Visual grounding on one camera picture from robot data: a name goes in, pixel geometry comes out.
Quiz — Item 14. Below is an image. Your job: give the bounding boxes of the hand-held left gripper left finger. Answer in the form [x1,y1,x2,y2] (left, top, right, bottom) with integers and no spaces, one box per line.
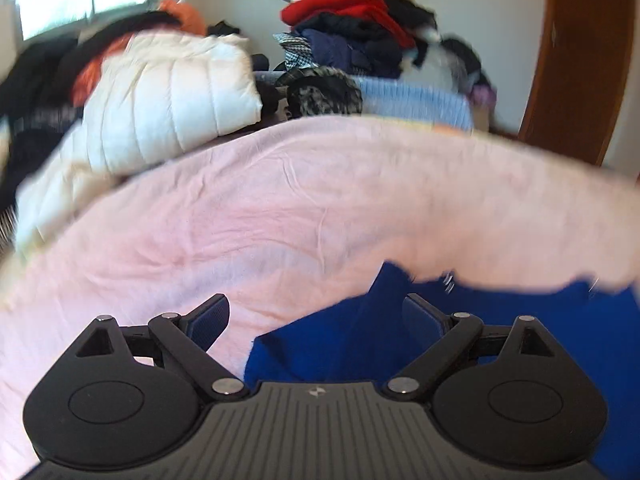
[75,294,249,401]

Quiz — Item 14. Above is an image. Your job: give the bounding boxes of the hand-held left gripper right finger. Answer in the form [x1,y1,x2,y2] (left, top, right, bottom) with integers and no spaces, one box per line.
[382,294,569,401]

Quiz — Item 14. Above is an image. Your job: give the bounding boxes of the blue beaded sweater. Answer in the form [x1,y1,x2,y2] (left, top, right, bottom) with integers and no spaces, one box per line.
[242,260,640,476]

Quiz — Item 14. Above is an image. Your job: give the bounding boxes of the pink bed sheet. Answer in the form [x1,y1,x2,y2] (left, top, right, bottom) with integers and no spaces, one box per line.
[0,115,640,480]

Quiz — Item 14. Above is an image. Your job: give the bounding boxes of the light blue knit garment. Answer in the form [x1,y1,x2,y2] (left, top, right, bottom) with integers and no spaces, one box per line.
[350,77,475,134]

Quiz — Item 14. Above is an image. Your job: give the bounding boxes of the white quilted jacket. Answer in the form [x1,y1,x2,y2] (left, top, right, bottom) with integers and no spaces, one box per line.
[15,30,264,257]

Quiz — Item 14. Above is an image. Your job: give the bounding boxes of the black grey patterned scarf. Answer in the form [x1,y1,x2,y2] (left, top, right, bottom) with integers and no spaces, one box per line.
[275,67,364,119]

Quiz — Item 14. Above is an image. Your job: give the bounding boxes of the black white checkered cloth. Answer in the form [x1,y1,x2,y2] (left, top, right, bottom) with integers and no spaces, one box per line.
[272,32,321,69]

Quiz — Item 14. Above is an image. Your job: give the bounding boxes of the dark navy garments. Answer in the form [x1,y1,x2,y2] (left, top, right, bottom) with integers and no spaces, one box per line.
[292,12,407,79]

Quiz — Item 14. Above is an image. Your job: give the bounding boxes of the brown wooden door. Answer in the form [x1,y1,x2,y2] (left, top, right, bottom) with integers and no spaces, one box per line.
[517,0,639,169]

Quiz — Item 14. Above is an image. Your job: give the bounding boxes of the orange garment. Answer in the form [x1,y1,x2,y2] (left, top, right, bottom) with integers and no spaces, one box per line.
[72,0,207,106]

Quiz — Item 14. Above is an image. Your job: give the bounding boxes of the black clothing heap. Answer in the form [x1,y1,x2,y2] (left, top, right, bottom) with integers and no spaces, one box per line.
[0,10,181,206]

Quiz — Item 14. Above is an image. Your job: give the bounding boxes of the red garment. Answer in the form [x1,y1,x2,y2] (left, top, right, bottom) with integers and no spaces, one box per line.
[280,0,417,49]

